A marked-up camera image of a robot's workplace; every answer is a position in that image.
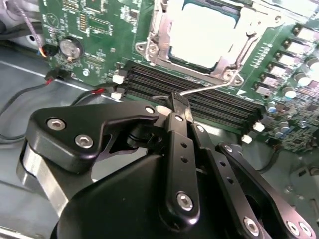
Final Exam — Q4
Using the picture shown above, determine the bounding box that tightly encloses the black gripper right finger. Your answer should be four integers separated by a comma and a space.
179, 96, 317, 239

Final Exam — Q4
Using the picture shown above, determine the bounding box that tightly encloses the thin metal locking lever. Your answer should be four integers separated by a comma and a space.
152, 69, 239, 101

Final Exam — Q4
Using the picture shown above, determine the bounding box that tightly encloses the metal socket cover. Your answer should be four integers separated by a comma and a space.
148, 0, 285, 78

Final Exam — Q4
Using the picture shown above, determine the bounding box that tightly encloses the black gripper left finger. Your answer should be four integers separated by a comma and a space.
16, 92, 201, 229

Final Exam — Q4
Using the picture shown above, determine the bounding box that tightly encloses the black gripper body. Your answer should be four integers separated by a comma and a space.
49, 119, 240, 239

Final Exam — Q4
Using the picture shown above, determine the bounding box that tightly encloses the silver CPU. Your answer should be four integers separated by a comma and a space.
167, 0, 245, 70

